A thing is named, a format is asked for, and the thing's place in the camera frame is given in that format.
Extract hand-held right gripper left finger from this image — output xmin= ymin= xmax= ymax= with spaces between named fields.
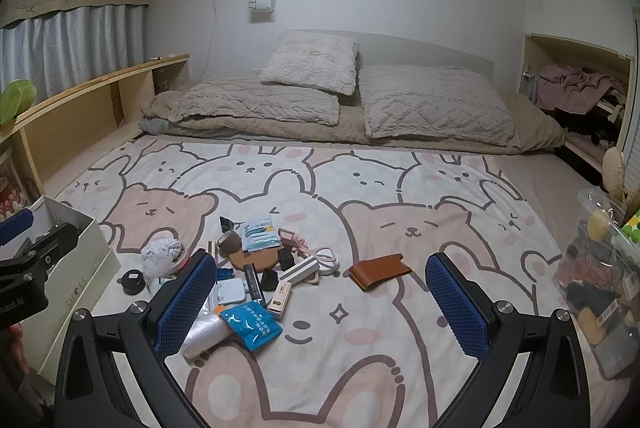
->
xmin=54 ymin=249 xmax=218 ymax=428

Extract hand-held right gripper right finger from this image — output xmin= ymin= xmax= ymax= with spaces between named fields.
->
xmin=425 ymin=252 xmax=588 ymax=428

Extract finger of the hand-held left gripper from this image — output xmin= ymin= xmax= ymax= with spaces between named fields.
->
xmin=12 ymin=224 xmax=82 ymax=283
xmin=0 ymin=212 xmax=36 ymax=248

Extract white cardboard shoe box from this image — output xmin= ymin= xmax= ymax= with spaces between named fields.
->
xmin=22 ymin=195 xmax=123 ymax=389

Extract blue white medicine packet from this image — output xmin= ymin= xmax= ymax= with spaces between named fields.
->
xmin=219 ymin=300 xmax=283 ymax=351

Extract brown leather wallet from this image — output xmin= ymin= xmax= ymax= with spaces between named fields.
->
xmin=348 ymin=254 xmax=413 ymax=293

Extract white plastic bag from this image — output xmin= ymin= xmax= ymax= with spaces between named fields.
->
xmin=180 ymin=307 xmax=231 ymax=359

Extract red patterned cushion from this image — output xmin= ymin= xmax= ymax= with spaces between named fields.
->
xmin=0 ymin=148 xmax=32 ymax=223

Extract white rounded card case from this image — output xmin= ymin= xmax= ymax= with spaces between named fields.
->
xmin=216 ymin=280 xmax=247 ymax=306

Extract black round tin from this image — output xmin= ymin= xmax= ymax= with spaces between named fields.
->
xmin=121 ymin=269 xmax=146 ymax=295

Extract black slim bar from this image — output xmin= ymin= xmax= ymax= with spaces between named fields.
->
xmin=243 ymin=264 xmax=264 ymax=304

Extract brown tape roll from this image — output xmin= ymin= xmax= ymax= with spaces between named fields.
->
xmin=216 ymin=230 xmax=244 ymax=255

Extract cork board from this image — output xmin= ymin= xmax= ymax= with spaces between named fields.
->
xmin=231 ymin=248 xmax=283 ymax=277

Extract beige slim box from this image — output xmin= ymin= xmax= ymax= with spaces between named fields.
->
xmin=268 ymin=282 xmax=293 ymax=320

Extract pale blue mask packet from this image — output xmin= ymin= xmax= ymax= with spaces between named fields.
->
xmin=240 ymin=218 xmax=278 ymax=253

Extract printed animal blanket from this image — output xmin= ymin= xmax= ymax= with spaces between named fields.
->
xmin=52 ymin=135 xmax=616 ymax=428

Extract white toothed comb box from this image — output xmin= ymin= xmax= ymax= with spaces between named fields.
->
xmin=277 ymin=254 xmax=321 ymax=283

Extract green plush toy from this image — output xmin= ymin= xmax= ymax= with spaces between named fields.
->
xmin=0 ymin=79 xmax=38 ymax=126

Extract wooden bedside shelf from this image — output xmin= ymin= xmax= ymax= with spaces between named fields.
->
xmin=0 ymin=53 xmax=191 ymax=209

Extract pink white scissors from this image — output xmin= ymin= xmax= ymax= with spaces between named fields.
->
xmin=304 ymin=244 xmax=342 ymax=285

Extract clear plastic storage bag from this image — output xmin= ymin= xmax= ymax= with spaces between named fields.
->
xmin=555 ymin=188 xmax=640 ymax=381

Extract grey folded blanket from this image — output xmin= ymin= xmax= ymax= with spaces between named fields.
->
xmin=139 ymin=117 xmax=178 ymax=135

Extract grey pleated curtain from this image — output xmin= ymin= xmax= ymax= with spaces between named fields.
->
xmin=0 ymin=3 xmax=151 ymax=95

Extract green patterned box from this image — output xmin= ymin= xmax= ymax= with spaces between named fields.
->
xmin=621 ymin=205 xmax=640 ymax=245

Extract beige fleece blanket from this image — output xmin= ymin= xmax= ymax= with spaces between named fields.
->
xmin=139 ymin=80 xmax=566 ymax=156

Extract beige textured pillow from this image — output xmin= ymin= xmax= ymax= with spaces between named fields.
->
xmin=167 ymin=75 xmax=341 ymax=126
xmin=359 ymin=65 xmax=518 ymax=146

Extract pink crumpled clothes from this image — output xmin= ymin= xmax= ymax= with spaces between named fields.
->
xmin=535 ymin=64 xmax=623 ymax=114

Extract white bed headboard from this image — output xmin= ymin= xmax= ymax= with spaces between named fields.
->
xmin=285 ymin=29 xmax=496 ymax=84

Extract fluffy beige small pillow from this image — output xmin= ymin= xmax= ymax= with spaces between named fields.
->
xmin=260 ymin=30 xmax=361 ymax=96

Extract wall closet niche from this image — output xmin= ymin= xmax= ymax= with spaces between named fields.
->
xmin=520 ymin=33 xmax=637 ymax=189

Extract white wall cable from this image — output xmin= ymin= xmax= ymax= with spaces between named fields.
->
xmin=202 ymin=0 xmax=222 ymax=81

